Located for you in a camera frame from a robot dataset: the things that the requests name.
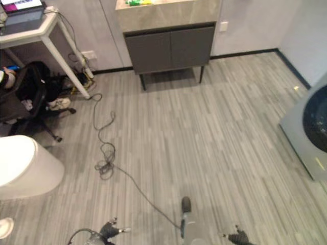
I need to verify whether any person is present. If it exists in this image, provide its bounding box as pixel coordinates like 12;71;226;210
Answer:
0;65;71;126

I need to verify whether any white desk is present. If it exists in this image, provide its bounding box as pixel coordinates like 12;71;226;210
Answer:
0;9;91;100

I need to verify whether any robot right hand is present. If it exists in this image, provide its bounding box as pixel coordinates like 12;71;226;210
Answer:
217;225;256;245

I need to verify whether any open laptop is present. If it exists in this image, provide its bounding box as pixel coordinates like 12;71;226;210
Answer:
0;0;47;27

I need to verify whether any white wall socket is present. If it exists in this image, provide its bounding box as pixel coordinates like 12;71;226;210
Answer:
80;50;98;61

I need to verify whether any grey vanity cabinet with stone top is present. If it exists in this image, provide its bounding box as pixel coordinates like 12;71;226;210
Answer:
114;0;222;91

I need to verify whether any black office chair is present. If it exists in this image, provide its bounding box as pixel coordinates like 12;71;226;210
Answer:
0;61;77;142

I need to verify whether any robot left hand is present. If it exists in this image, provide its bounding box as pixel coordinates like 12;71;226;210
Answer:
99;217;131;243

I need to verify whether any long grey floor cable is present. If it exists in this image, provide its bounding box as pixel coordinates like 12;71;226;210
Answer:
87;93;182;229

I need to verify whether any white toilet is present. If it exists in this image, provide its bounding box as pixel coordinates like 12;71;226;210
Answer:
0;134;65;201

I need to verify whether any grey washing machine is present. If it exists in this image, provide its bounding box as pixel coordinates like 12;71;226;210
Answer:
278;75;327;182

